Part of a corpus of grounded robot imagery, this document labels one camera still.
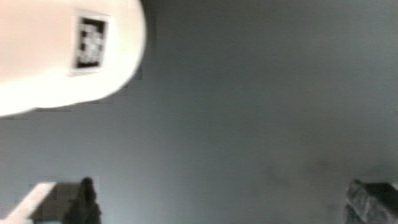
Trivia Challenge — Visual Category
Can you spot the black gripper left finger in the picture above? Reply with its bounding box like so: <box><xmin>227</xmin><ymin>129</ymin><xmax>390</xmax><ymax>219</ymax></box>
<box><xmin>0</xmin><ymin>176</ymin><xmax>102</xmax><ymax>224</ymax></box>

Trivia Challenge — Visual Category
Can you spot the white lamp shade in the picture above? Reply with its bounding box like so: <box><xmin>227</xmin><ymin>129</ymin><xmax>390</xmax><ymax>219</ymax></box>
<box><xmin>0</xmin><ymin>0</ymin><xmax>145</xmax><ymax>117</ymax></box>

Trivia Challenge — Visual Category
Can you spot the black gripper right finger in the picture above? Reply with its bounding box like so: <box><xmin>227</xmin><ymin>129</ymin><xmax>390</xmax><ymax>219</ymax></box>
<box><xmin>342</xmin><ymin>180</ymin><xmax>398</xmax><ymax>224</ymax></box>

